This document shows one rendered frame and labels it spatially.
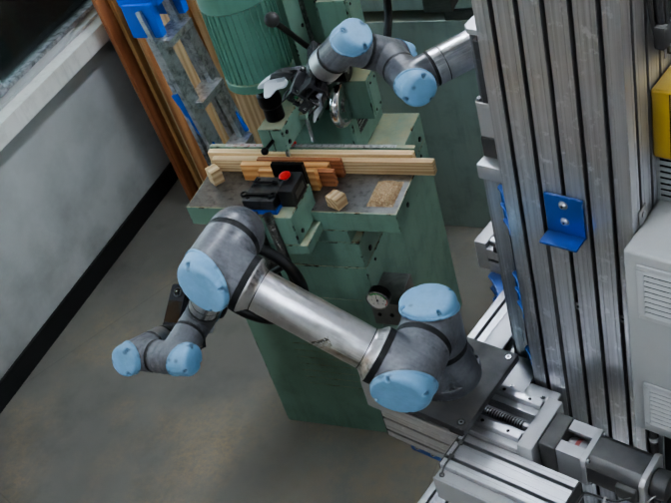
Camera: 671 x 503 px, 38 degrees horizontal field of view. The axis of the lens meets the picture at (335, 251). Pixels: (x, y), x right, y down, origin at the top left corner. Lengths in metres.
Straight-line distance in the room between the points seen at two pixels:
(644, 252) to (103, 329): 2.56
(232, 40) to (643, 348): 1.16
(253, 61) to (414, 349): 0.86
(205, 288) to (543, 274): 0.64
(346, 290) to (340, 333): 0.80
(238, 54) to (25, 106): 1.44
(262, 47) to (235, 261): 0.68
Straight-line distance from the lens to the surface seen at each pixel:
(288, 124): 2.49
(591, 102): 1.56
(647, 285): 1.69
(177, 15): 3.38
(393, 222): 2.37
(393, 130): 2.83
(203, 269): 1.79
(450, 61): 1.95
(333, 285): 2.61
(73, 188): 3.91
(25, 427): 3.63
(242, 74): 2.36
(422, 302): 1.89
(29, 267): 3.76
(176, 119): 3.96
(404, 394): 1.81
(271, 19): 2.19
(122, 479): 3.28
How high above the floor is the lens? 2.35
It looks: 39 degrees down
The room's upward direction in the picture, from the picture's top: 18 degrees counter-clockwise
